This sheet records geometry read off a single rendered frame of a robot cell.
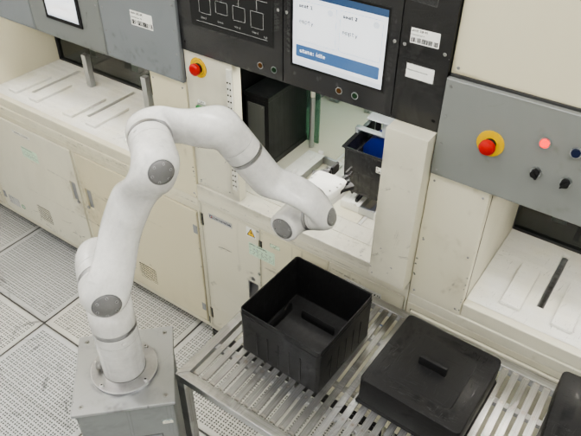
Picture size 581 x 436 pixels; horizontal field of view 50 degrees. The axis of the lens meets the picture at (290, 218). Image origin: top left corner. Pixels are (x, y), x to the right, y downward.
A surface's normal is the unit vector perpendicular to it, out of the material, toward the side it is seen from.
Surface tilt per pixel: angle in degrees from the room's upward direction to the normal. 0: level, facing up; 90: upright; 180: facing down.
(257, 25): 90
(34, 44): 90
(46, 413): 0
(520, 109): 90
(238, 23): 90
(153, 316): 0
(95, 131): 0
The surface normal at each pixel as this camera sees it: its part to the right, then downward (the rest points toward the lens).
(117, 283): 0.58, 0.16
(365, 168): -0.56, 0.56
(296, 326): 0.00, -0.78
